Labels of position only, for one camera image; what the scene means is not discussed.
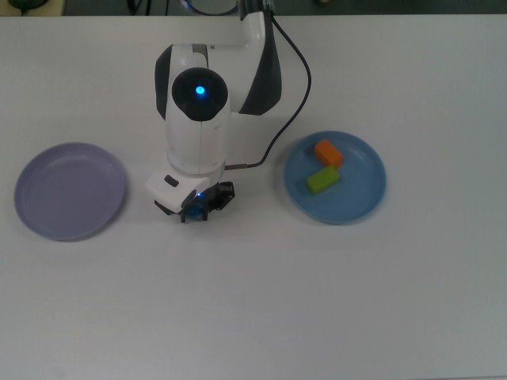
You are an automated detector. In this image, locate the green rectangular block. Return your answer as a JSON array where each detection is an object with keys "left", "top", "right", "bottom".
[{"left": 305, "top": 164, "right": 342, "bottom": 196}]

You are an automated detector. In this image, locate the orange rectangular block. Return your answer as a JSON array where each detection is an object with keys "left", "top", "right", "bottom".
[{"left": 314, "top": 138, "right": 344, "bottom": 169}]

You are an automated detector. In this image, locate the purple plate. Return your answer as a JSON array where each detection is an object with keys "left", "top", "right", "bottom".
[{"left": 13, "top": 141, "right": 130, "bottom": 243}]

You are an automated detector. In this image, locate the blue plate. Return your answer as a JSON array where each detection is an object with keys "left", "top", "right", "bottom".
[{"left": 282, "top": 130, "right": 387, "bottom": 226}]

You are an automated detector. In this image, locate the beige wooden desk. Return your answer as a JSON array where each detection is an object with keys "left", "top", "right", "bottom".
[{"left": 0, "top": 0, "right": 67, "bottom": 17}]

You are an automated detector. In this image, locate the black round device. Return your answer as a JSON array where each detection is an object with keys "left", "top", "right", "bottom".
[{"left": 8, "top": 0, "right": 49, "bottom": 11}]

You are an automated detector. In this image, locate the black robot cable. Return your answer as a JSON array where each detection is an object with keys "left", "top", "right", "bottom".
[{"left": 224, "top": 15, "right": 312, "bottom": 172}]

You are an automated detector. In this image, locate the black looped floor cable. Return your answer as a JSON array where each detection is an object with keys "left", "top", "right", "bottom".
[{"left": 125, "top": 0, "right": 154, "bottom": 16}]

